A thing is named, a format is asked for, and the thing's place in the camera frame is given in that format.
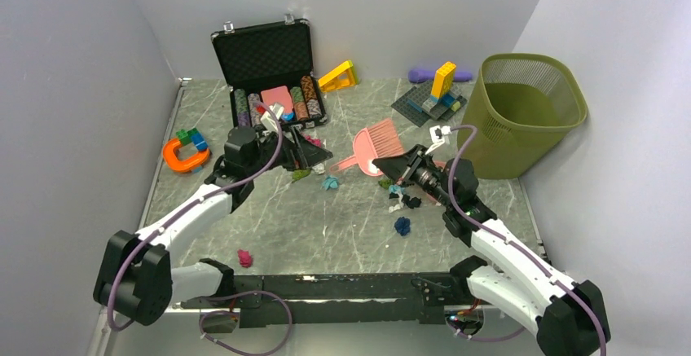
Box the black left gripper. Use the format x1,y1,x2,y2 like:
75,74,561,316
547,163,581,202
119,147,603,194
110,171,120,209
246,125,332,177

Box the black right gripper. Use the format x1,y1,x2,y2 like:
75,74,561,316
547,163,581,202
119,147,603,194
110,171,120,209
374,144,456,209

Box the pink hand brush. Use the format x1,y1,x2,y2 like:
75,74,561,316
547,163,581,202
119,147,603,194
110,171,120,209
328,118,404,177

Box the pink dustpan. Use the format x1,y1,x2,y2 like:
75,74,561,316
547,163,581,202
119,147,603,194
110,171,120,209
434,160,448,173

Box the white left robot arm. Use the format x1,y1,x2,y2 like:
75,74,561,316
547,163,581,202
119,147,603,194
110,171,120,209
93,127,332,331

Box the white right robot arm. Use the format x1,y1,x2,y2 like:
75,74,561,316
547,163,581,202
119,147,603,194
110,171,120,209
371,145,611,355

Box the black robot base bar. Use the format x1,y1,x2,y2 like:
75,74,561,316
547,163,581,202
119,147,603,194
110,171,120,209
181,272,475,328

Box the pink paper scrap by case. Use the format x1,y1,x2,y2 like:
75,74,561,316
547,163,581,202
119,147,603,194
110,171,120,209
304,135,323,147

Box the green paper scrap centre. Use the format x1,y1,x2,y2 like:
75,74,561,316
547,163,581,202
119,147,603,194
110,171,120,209
378,178,394,190

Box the green paper scrap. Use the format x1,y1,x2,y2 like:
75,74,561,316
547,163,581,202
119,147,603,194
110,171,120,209
378,178,394,190
292,169,311,182

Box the light blue scrap right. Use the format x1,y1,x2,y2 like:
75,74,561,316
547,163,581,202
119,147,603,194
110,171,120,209
388,184,404,197

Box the green paper scrap left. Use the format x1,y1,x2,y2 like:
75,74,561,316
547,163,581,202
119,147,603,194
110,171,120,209
292,169,311,182

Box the light blue scrap on brush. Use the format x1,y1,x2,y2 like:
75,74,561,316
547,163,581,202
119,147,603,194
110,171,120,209
322,176,340,191

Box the white twisted paper scrap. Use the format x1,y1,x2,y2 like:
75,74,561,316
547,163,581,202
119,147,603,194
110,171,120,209
388,204,404,213

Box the black paper scrap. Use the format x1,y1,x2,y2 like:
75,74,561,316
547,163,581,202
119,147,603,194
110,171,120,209
389,194,421,209

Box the dark blue scrap lower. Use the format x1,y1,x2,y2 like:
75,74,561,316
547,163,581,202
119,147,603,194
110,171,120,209
394,217,411,237

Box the pink playing card deck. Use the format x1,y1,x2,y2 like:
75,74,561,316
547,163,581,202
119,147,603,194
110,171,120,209
260,86,293,115

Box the grey brick baseplate model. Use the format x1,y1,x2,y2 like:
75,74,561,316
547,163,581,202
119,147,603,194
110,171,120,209
391,82,468,127

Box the yellow triangular toy block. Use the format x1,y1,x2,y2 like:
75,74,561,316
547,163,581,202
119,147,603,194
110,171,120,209
318,60,359,92

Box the purple cylinder toy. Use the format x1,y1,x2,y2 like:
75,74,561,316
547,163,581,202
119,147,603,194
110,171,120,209
407,68,473,83

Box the yellow orange brick tower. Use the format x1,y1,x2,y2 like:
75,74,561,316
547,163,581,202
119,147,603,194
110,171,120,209
429,61,456,102

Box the black poker chip case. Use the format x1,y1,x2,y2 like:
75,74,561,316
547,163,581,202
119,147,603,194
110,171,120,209
210,14,328,130

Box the green and blue toy bricks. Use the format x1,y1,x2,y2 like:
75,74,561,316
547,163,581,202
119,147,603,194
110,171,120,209
175,128,209,152

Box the pink paper scrap near edge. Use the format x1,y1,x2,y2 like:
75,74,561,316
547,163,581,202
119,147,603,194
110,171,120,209
237,249,253,268

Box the orange horseshoe toy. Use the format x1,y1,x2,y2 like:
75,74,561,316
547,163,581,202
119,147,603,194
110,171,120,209
161,138,211,174

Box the olive green waste basket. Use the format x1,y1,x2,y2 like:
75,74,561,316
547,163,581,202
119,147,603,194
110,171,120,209
462,53,588,180

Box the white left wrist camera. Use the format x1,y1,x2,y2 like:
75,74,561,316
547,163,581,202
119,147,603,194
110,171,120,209
261,103,284,133

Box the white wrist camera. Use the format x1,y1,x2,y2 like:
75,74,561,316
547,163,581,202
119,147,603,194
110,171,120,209
425,125,452,155
261,103,284,133

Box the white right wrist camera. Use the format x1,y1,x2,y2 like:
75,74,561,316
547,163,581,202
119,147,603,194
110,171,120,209
425,125,452,155

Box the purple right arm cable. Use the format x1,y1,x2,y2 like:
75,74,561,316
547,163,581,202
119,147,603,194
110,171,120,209
447,125,609,356

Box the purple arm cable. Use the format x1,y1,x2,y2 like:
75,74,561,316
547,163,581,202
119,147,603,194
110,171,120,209
106,102,284,333
447,125,609,356

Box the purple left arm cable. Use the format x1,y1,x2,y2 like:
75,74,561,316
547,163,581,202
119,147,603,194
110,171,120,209
106,102,284,333

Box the aluminium frame rail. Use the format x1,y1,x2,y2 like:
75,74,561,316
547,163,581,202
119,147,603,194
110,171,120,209
89,78,192,356

